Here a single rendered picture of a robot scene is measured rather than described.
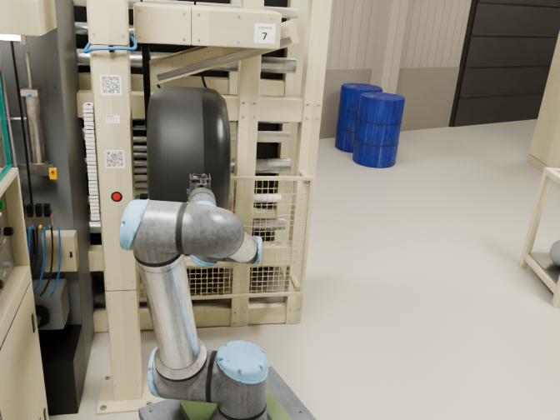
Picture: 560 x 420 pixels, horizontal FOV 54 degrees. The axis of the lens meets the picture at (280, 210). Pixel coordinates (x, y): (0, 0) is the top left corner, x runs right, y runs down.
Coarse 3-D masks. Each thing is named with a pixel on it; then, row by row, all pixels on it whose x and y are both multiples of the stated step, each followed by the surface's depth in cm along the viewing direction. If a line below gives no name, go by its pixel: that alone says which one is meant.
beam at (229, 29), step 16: (144, 16) 224; (160, 16) 225; (176, 16) 226; (192, 16) 227; (208, 16) 228; (224, 16) 229; (240, 16) 231; (256, 16) 232; (272, 16) 233; (144, 32) 226; (160, 32) 227; (176, 32) 228; (192, 32) 230; (208, 32) 231; (224, 32) 232; (240, 32) 233; (272, 48) 238
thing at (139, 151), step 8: (136, 136) 269; (144, 136) 270; (136, 144) 271; (144, 144) 272; (136, 152) 260; (144, 152) 261; (136, 160) 261; (144, 160) 262; (136, 168) 263; (144, 168) 264; (136, 176) 264; (144, 176) 264; (136, 184) 266; (144, 184) 266; (136, 192) 266; (144, 192) 267
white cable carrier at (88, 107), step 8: (88, 104) 212; (88, 112) 214; (88, 120) 211; (88, 128) 213; (88, 136) 214; (88, 144) 215; (96, 144) 219; (88, 152) 216; (96, 152) 220; (88, 160) 217; (96, 160) 221; (88, 168) 221; (96, 168) 221; (88, 176) 220; (96, 176) 220; (96, 184) 222; (96, 192) 223; (96, 200) 224; (96, 208) 226; (96, 216) 227
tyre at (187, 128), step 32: (160, 96) 212; (192, 96) 214; (160, 128) 203; (192, 128) 205; (224, 128) 210; (160, 160) 202; (192, 160) 203; (224, 160) 208; (160, 192) 206; (224, 192) 212
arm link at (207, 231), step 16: (192, 208) 120; (208, 208) 122; (192, 224) 118; (208, 224) 119; (224, 224) 122; (240, 224) 127; (192, 240) 118; (208, 240) 120; (224, 240) 122; (240, 240) 127; (256, 240) 176; (208, 256) 124; (224, 256) 127; (240, 256) 153; (256, 256) 175
